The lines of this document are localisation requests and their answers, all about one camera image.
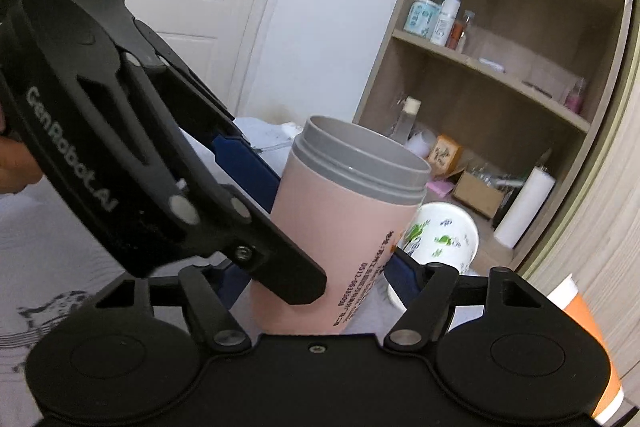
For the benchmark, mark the pink flat box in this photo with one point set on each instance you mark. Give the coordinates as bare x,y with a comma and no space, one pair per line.
441,188

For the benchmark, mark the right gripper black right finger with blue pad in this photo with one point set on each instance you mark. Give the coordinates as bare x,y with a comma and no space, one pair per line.
426,291

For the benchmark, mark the orange small bottle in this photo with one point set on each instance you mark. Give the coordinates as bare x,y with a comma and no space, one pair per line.
459,32

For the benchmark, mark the teal white jar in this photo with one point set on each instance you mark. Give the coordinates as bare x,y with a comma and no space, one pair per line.
421,18

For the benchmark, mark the pink cup grey rim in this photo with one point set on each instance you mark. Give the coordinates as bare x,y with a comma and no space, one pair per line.
346,195

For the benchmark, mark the wooden bookshelf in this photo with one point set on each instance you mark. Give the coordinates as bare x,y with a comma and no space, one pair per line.
502,98

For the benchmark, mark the clear bottle beige cap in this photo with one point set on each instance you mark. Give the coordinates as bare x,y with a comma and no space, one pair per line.
405,121

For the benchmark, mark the white pump bottle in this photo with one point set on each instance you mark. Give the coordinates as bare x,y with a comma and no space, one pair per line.
445,19

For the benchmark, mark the white floral paper cup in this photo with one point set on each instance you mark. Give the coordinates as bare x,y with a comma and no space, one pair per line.
441,232

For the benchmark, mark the paper towel roll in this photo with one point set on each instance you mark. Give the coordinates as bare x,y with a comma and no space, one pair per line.
522,212

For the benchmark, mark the white patterned tablecloth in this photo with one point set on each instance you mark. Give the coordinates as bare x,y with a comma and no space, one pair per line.
50,264

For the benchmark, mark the small cardboard box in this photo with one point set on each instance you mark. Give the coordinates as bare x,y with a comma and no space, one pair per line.
477,195

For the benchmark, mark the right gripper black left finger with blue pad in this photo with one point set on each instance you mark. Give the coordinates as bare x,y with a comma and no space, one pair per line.
208,294

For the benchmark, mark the hand with pink nails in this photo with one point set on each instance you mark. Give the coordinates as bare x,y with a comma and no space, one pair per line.
18,168

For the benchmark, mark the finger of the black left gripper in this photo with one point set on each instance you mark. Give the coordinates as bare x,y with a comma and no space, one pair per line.
240,156
259,252

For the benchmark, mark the pink small bottle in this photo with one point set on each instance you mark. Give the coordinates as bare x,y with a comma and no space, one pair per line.
575,97

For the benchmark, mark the yellow floral box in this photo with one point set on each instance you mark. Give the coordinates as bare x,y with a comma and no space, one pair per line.
444,155

